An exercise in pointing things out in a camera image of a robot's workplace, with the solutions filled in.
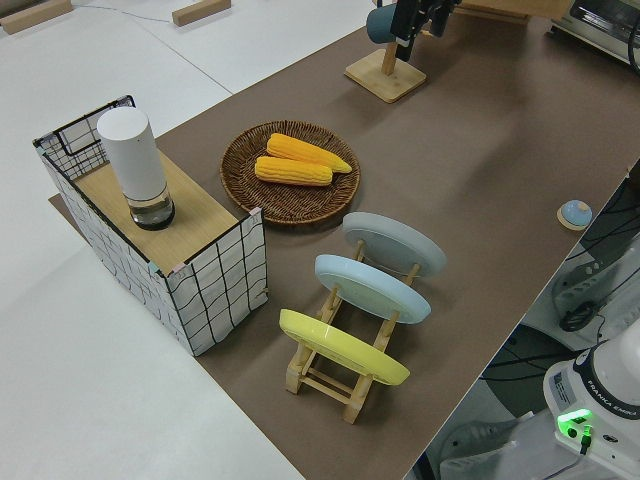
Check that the grey plate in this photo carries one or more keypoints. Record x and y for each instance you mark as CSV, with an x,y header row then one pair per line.
x,y
395,245

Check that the blue service bell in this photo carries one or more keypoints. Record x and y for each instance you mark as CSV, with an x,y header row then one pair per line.
x,y
576,214

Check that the yellow corn cob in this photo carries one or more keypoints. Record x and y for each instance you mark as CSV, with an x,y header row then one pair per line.
x,y
292,172
300,150

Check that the grey power strip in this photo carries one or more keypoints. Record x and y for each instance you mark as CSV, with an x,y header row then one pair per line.
x,y
480,442
585,282

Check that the brown table mat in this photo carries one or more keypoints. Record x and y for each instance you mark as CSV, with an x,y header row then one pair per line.
x,y
475,150

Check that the yellow plate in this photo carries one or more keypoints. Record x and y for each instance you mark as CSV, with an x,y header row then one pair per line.
x,y
340,345

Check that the white cylinder bottle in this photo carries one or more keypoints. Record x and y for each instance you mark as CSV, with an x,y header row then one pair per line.
x,y
132,155

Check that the brown wicker basket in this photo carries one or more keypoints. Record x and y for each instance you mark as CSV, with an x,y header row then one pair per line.
x,y
295,205

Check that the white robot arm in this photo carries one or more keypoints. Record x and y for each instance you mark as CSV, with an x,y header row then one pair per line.
x,y
595,390

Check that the dark blue mug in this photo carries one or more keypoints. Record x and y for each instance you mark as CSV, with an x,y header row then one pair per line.
x,y
380,25

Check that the light blue plate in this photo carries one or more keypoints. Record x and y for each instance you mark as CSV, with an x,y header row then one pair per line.
x,y
372,290

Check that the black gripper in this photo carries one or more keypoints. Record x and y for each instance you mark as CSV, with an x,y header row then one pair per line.
x,y
437,5

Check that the white toaster oven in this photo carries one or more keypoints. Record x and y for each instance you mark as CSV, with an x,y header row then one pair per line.
x,y
600,27

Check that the wooden mug rack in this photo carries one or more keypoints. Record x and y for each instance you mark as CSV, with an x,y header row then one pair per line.
x,y
387,80

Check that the wooden block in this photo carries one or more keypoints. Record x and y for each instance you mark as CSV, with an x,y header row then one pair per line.
x,y
200,11
30,15

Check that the wooden plate rack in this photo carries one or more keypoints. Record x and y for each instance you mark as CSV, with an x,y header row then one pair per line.
x,y
320,385

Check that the grid-patterned box with wooden top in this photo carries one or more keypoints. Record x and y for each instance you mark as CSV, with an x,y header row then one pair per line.
x,y
200,210

